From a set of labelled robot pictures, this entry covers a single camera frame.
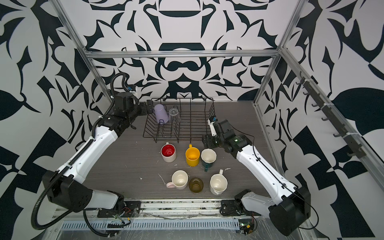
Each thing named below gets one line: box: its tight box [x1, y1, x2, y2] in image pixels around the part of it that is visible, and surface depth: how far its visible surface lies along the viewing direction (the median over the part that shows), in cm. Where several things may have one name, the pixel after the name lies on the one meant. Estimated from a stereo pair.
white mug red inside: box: [160, 142, 177, 163], surface depth 89 cm
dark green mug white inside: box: [200, 148, 217, 172], surface depth 85 cm
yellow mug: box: [185, 144, 201, 167], surface depth 87 cm
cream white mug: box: [209, 169, 228, 196], surface depth 76 cm
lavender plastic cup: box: [154, 103, 169, 124], surface depth 101 cm
